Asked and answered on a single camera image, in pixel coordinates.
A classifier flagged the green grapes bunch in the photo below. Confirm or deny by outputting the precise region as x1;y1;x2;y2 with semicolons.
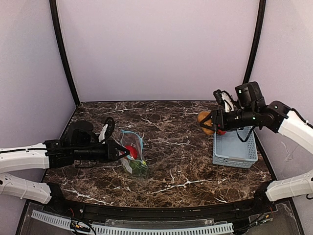
129;161;148;177

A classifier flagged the right black frame post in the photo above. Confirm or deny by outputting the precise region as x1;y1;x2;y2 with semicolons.
243;0;267;84

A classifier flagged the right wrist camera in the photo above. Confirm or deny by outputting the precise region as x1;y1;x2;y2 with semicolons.
213;89;240;113

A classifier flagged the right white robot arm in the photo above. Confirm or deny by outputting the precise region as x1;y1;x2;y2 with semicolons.
199;82;313;203

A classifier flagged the black frame post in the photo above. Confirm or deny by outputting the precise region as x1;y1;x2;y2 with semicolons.
49;0;81;107
243;0;267;84

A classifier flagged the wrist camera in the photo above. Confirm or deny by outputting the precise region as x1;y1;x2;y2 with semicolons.
98;117;115;143
213;89;240;113

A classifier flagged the black front rail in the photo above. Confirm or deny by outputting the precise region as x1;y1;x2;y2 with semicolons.
47;197;269;221

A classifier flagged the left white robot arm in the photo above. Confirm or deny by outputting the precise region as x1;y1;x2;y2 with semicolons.
0;117;130;204

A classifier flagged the grey slotted cable duct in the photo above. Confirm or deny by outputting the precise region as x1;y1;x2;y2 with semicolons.
31;210;234;235

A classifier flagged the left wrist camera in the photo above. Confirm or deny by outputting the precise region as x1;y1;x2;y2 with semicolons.
98;117;115;143

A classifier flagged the red apple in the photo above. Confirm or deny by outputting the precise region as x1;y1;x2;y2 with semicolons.
217;130;227;135

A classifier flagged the clear zip top bag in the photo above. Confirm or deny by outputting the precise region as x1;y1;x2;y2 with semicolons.
120;130;149;187

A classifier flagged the left black frame post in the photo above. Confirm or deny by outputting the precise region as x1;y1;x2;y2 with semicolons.
49;0;81;107

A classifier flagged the light blue plastic basket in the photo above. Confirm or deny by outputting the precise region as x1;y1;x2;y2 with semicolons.
212;126;258;168

